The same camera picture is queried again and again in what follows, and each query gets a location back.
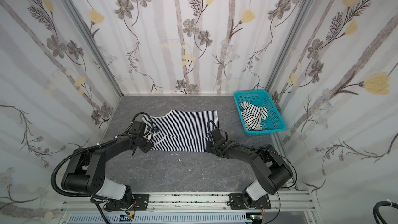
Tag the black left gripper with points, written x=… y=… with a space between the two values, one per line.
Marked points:
x=146 y=136

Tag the teal plastic basket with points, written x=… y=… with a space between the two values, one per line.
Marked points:
x=274 y=123

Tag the blue striped tank top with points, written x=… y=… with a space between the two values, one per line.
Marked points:
x=183 y=131

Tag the black cable bundle corner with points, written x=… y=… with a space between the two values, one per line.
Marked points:
x=385 y=212

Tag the black striped tank top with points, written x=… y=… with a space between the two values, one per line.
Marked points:
x=253 y=116

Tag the white vented cable duct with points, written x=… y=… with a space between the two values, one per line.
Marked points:
x=180 y=218

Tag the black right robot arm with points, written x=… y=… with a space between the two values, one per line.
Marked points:
x=271 y=170

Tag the aluminium corner post right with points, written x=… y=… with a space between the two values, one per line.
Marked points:
x=292 y=34

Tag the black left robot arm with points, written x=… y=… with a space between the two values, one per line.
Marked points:
x=83 y=173

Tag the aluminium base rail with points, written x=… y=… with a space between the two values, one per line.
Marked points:
x=202 y=202

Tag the aluminium corner post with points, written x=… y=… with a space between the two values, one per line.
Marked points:
x=292 y=34
x=86 y=35

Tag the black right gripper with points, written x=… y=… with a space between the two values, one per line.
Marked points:
x=216 y=140

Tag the aluminium corner post left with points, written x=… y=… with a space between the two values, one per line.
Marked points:
x=86 y=35

